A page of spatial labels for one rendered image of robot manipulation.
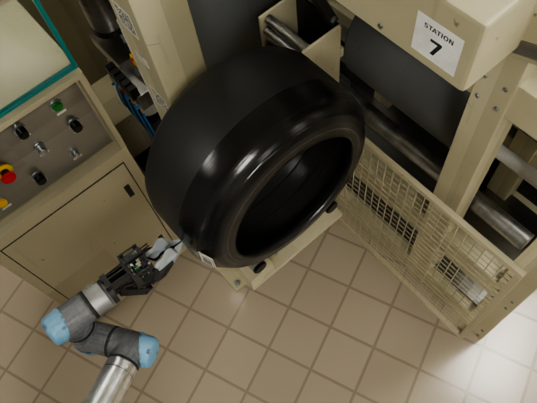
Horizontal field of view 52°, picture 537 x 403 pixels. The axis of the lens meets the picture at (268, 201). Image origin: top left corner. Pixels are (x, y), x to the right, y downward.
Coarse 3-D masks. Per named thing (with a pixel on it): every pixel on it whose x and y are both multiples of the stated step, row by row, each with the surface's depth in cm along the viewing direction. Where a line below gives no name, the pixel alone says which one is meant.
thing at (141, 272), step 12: (132, 252) 127; (120, 264) 125; (132, 264) 126; (144, 264) 126; (108, 276) 126; (120, 276) 126; (132, 276) 124; (144, 276) 129; (108, 288) 123; (120, 288) 128; (144, 288) 130; (120, 300) 127
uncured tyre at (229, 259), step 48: (288, 48) 133; (192, 96) 118; (240, 96) 116; (288, 96) 115; (336, 96) 121; (192, 144) 116; (240, 144) 112; (288, 144) 114; (336, 144) 154; (192, 192) 117; (240, 192) 114; (288, 192) 164; (336, 192) 150; (192, 240) 124; (240, 240) 155; (288, 240) 150
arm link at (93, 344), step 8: (96, 320) 132; (96, 328) 129; (104, 328) 129; (112, 328) 129; (88, 336) 127; (96, 336) 128; (104, 336) 128; (72, 344) 129; (80, 344) 127; (88, 344) 128; (96, 344) 128; (104, 344) 127; (80, 352) 132; (88, 352) 132; (96, 352) 129
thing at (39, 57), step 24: (0, 0) 121; (24, 0) 125; (0, 24) 125; (24, 24) 129; (48, 24) 133; (0, 48) 129; (24, 48) 133; (48, 48) 138; (0, 72) 133; (24, 72) 138; (48, 72) 143; (0, 96) 138; (24, 96) 143
